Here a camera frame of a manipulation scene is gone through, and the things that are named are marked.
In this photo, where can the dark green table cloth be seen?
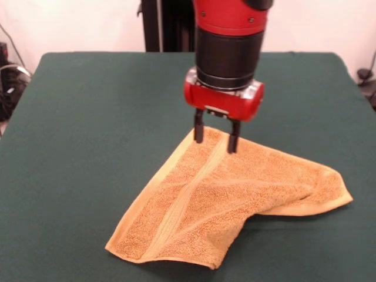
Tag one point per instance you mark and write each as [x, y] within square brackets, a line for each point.
[58, 176]

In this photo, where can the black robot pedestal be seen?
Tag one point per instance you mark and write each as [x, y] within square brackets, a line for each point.
[167, 29]

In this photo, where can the black stand base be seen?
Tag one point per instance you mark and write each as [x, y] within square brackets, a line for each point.
[367, 85]

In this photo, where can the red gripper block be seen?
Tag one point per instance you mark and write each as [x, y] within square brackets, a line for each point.
[223, 101]

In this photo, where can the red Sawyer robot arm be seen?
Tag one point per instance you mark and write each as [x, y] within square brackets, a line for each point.
[229, 44]

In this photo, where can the tan terry towel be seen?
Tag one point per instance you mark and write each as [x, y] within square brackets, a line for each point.
[220, 199]

